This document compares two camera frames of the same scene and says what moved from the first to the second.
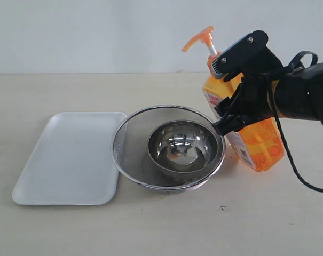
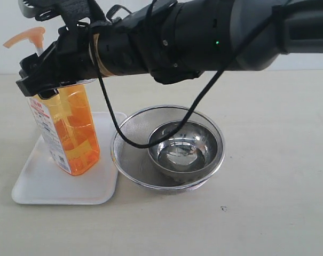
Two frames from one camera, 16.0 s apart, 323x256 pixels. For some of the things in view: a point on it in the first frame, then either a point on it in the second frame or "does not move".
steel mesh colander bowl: (130, 153) does not move
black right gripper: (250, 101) -> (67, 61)
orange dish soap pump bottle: (259, 142) -> (68, 121)
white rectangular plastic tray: (71, 162) does not move
